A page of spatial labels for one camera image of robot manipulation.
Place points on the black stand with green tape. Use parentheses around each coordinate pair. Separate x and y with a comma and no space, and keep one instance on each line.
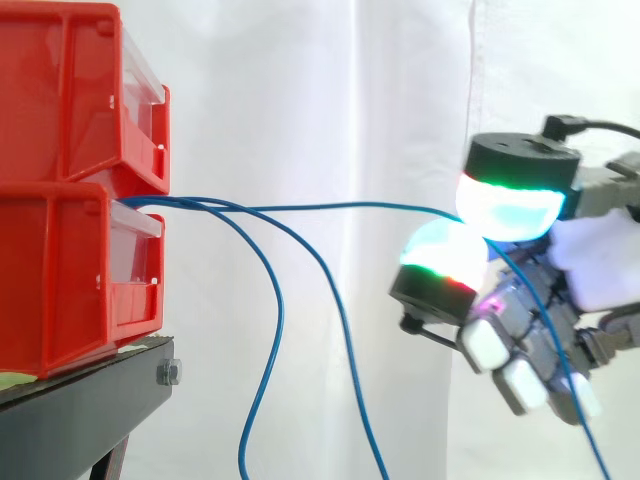
(85,410)

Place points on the red plastic bin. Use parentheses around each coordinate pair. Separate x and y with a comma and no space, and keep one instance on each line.
(50,280)
(60,100)

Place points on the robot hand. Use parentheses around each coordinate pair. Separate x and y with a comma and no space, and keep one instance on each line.
(530,165)

